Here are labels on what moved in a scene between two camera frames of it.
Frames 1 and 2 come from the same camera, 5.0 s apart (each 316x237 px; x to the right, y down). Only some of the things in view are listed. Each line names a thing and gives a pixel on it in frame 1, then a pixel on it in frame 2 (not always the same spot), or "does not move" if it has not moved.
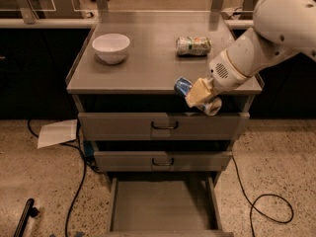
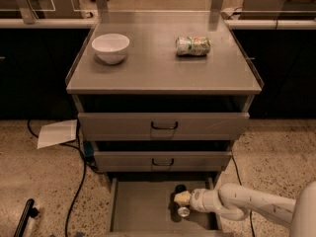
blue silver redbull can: (210, 107) -> (183, 210)
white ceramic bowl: (112, 48) does not move
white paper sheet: (57, 132) does not move
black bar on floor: (29, 210) does not move
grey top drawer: (160, 125) does not move
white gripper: (224, 72) -> (198, 198)
